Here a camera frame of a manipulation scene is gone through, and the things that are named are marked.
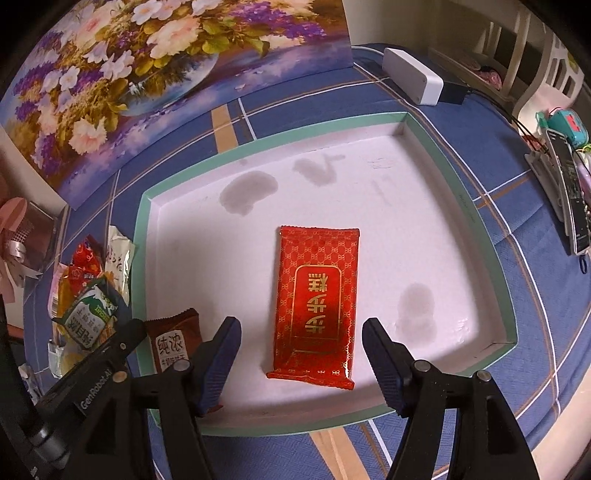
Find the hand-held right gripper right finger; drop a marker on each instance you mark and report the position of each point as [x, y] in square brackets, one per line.
[383, 369]

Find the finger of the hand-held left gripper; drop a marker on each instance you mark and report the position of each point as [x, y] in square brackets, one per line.
[108, 364]

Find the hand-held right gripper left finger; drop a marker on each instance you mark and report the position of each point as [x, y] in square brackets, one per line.
[221, 367]

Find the green and white snack packet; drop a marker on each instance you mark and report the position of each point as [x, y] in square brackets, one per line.
[87, 318]

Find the brown snack packet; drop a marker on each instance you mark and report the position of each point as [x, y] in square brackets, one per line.
[173, 337]

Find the red gold-patterned snack packet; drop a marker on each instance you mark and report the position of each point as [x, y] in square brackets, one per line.
[314, 286]

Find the white box with green rim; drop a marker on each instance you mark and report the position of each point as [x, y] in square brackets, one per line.
[369, 207]

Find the orange-yellow snack packet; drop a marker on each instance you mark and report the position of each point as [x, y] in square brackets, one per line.
[64, 290]

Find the pink desk fan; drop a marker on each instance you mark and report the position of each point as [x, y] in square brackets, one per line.
[23, 217]

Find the blue plaid cloth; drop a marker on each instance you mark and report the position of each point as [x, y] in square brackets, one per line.
[323, 92]

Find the black power adapter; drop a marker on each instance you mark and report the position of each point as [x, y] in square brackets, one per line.
[455, 92]

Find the white rectangular device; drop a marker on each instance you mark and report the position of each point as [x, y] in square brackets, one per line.
[411, 74]

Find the floral painting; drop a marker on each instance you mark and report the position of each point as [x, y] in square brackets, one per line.
[138, 69]

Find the teal gadget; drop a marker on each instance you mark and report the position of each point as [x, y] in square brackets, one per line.
[565, 125]

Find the pink seat cushion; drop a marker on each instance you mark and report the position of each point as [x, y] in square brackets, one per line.
[489, 76]

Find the white wooden chair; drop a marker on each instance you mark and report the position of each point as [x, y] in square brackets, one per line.
[549, 78]

